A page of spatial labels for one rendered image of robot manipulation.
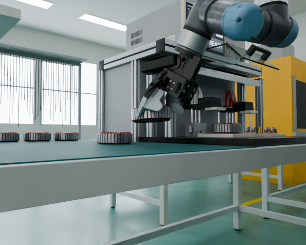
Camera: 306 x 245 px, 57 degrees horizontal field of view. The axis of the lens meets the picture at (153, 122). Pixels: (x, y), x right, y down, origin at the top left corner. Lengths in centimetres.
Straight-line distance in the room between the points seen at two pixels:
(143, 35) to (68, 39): 678
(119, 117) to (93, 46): 721
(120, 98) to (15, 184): 89
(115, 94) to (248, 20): 75
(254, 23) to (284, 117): 416
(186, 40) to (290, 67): 417
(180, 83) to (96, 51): 772
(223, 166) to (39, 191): 37
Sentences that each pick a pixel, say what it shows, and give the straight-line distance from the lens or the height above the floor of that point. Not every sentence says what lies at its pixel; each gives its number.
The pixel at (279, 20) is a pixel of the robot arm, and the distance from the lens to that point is 73.
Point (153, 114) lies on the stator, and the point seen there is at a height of 83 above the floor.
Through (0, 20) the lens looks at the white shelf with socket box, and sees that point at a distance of 116.
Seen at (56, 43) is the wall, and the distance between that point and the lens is 790.
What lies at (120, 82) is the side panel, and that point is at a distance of 122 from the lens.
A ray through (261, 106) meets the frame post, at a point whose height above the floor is 92.
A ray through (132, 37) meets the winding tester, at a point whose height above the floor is 124.
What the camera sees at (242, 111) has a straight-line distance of 129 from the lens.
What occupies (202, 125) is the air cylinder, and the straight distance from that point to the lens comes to 115.
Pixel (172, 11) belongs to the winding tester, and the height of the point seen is 128.
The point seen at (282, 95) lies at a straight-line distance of 481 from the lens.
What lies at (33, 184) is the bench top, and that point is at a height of 72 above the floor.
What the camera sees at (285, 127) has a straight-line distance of 476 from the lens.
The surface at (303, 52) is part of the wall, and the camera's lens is 683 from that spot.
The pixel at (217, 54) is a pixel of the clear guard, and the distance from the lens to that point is 104.
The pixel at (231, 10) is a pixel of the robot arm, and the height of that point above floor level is 103.
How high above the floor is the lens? 79
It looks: 2 degrees up
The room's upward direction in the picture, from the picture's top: straight up
